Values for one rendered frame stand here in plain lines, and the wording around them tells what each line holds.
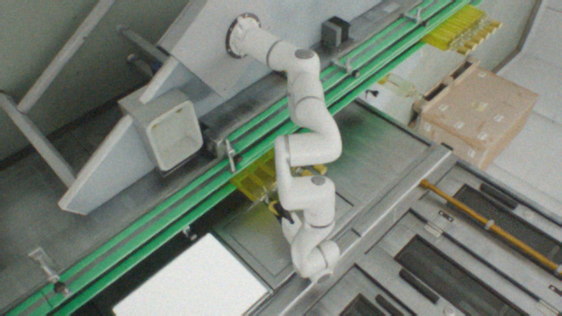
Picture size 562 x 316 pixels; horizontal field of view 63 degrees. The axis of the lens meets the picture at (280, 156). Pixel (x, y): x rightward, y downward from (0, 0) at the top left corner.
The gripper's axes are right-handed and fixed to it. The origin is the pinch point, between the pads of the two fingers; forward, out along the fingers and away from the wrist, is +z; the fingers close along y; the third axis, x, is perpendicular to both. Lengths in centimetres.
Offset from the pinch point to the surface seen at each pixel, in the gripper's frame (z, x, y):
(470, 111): 155, -318, -233
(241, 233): 6.1, 13.1, -12.7
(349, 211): -6.3, -25.6, -11.7
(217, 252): 3.4, 23.6, -12.4
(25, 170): 82, 79, -16
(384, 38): 46, -77, 14
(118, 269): 9, 55, -4
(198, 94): 41.3, 8.5, 25.3
